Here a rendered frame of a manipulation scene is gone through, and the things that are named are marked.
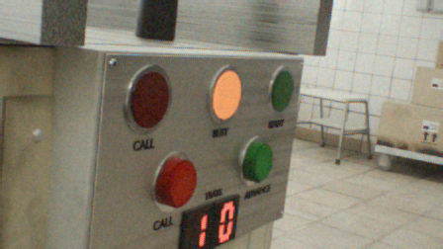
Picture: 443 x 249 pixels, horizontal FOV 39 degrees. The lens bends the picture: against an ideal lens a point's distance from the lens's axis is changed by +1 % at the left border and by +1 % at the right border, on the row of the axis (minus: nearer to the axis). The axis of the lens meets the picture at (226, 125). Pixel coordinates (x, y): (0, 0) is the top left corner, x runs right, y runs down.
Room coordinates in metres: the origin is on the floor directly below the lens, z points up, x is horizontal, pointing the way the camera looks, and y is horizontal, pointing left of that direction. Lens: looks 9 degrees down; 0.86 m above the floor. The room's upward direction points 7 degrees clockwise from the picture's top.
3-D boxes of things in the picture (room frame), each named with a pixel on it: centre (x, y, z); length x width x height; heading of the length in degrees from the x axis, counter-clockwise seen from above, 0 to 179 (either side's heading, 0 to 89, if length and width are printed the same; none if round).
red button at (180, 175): (0.37, 0.03, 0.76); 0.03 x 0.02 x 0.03; 148
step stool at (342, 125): (4.47, -0.77, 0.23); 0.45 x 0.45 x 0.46; 47
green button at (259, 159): (0.46, -0.02, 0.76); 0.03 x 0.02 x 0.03; 148
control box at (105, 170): (0.42, 0.02, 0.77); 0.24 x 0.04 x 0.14; 148
